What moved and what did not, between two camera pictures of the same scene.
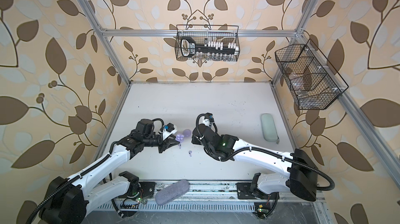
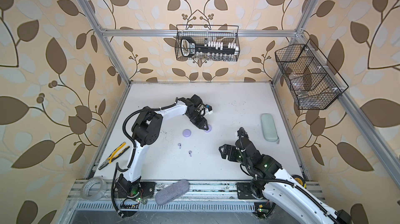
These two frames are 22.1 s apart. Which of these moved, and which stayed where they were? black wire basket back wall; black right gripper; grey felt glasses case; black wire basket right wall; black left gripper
Moved: black left gripper; black right gripper
Stayed: black wire basket back wall; black wire basket right wall; grey felt glasses case
